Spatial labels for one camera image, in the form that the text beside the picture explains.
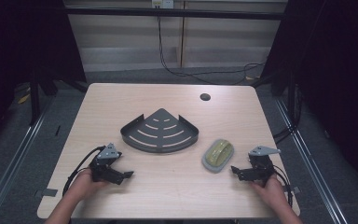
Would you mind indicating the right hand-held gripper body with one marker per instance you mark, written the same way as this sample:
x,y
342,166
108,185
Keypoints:
x,y
261,166

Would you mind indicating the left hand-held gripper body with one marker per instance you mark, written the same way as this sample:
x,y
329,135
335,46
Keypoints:
x,y
103,165

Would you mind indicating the person's right hand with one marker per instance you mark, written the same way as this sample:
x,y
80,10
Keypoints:
x,y
270,193

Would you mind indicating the person's left hand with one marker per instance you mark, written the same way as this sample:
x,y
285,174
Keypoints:
x,y
85,186

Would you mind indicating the yellow-green soap bar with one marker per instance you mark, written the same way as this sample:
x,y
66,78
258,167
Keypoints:
x,y
219,152

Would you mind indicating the yellow-green sponge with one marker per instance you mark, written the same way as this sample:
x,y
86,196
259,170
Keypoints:
x,y
213,168

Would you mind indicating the grey tape strip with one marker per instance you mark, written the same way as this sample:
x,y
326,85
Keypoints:
x,y
46,193
293,189

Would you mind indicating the dark grey corner shelf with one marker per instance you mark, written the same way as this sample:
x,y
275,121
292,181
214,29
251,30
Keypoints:
x,y
160,133

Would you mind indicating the black metal stand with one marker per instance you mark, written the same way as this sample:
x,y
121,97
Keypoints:
x,y
34,99
291,99

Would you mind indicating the black table grommet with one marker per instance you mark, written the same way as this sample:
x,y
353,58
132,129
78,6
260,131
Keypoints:
x,y
205,97

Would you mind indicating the yellow tape piece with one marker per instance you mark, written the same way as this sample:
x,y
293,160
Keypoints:
x,y
24,99

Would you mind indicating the black curtain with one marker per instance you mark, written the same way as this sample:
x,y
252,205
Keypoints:
x,y
21,46
335,77

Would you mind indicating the black horizontal bar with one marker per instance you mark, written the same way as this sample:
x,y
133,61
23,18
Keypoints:
x,y
167,13

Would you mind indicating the metal floor rail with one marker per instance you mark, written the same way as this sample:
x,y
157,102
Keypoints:
x,y
313,168
15,161

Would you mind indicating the white wall socket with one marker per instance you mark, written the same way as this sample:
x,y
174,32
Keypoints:
x,y
162,3

